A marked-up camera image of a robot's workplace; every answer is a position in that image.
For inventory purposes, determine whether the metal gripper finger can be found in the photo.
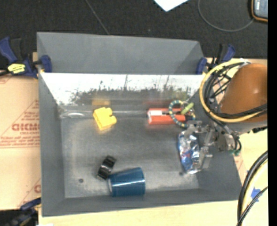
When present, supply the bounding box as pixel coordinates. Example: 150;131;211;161
184;120;209;139
196;146;212;170

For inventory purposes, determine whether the silver and blue foil packet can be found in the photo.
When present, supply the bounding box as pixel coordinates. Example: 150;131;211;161
177;130;206;175

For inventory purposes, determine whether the green plastic piece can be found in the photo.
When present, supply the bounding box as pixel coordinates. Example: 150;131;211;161
180;102;195;115

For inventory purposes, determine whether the red and white box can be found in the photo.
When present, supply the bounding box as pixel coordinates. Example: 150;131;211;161
147;107;187;125

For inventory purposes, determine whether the grey metal bin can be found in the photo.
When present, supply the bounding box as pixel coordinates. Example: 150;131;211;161
36;32;244;217

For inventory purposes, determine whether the blue cup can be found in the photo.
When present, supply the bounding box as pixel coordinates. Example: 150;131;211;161
107;167;146;197

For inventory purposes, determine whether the yellow toy block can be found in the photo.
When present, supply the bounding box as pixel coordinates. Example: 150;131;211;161
92;106;118;130

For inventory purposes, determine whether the black ribbed object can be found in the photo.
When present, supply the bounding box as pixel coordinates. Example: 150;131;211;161
96;155;117;181

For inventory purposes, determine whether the brown cardboard board red print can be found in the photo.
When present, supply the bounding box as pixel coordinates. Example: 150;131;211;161
0;71;43;211

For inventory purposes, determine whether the blue and yellow rope ring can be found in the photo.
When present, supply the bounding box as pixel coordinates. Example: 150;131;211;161
168;99;197;129

